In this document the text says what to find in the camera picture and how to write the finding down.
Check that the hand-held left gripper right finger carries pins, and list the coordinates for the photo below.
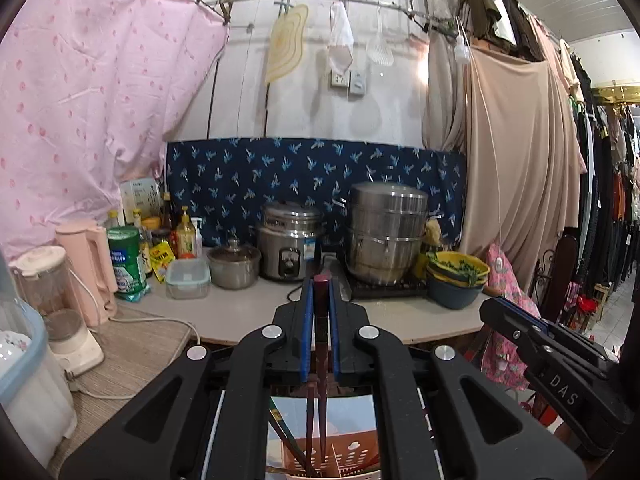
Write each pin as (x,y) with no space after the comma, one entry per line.
(334,335)

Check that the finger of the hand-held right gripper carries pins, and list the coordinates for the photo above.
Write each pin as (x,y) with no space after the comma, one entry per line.
(530,316)
(507,320)

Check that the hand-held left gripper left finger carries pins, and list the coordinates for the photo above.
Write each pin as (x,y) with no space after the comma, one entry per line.
(306,330)

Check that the maroon chopstick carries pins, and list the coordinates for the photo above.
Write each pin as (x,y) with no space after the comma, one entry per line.
(322,360)
(310,410)

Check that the green chopstick gold band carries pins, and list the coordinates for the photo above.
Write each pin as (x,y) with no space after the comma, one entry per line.
(280,427)

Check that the pink perforated utensil basket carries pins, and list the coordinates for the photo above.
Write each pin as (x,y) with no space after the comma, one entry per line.
(345,455)

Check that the pink floral cloth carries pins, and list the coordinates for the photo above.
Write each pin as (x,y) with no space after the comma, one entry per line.
(505,350)

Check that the dark blue bowl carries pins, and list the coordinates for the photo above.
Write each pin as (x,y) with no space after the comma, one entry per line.
(457,295)

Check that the black induction cooktop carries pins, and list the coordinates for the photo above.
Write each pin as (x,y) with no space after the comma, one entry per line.
(380,287)

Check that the yellow bowl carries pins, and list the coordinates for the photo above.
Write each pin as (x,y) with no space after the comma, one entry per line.
(457,265)

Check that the steel rice cooker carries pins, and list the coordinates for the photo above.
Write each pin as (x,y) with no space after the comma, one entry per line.
(292,240)

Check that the small pot with glass lid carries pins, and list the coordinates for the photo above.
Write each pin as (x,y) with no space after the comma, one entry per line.
(234,265)

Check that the steel steamer pot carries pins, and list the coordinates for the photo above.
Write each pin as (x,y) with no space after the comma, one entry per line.
(385,235)

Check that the yellow sponge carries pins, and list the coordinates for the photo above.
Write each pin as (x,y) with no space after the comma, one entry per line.
(433,232)

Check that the clear food container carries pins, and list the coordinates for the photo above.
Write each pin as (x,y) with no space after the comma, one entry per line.
(187,279)

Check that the white pump bottle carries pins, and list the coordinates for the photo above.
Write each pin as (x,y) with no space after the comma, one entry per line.
(197,232)

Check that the yellow oil bottle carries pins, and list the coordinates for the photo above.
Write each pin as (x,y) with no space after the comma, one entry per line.
(186,237)

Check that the rack of hanging clothes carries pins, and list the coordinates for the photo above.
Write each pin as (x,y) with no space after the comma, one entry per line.
(610,185)

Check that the beige curtain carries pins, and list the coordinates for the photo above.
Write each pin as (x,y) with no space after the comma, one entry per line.
(515,160)

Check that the yellow seasoning packet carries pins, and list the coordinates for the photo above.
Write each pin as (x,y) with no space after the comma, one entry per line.
(162,260)

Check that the blue leaf print cloth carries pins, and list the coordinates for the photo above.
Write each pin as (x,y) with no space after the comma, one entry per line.
(300,170)

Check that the dark sauce bottle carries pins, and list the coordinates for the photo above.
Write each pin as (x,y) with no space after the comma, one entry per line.
(167,212)

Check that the jar with yellow lid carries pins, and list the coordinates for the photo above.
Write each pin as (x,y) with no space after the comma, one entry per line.
(150,227)

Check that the green label can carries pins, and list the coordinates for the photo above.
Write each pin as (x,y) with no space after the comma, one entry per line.
(126,260)

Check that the white carton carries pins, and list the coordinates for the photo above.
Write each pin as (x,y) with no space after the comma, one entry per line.
(140,200)

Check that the pink electric kettle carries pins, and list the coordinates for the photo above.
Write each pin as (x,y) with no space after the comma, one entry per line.
(87,270)

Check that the white blender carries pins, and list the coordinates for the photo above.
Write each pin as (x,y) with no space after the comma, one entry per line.
(55,310)

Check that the white squeeze bottle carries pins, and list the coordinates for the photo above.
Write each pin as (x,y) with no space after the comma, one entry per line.
(462,50)

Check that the white and blue storage bin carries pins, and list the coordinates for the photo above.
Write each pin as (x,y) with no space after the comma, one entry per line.
(30,385)

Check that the beige cutting board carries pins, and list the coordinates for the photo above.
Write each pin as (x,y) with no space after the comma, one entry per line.
(286,42)

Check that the white slotted ladle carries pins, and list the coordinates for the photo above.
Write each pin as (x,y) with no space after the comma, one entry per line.
(381,47)

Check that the white hanging cloth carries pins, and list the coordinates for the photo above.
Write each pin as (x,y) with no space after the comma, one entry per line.
(341,40)

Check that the pink dotted curtain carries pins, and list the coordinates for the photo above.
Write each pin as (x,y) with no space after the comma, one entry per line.
(90,110)

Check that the wall power outlet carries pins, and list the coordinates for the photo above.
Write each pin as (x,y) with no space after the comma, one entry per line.
(339,80)

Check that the wall switch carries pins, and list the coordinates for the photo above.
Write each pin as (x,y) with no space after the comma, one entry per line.
(358,83)

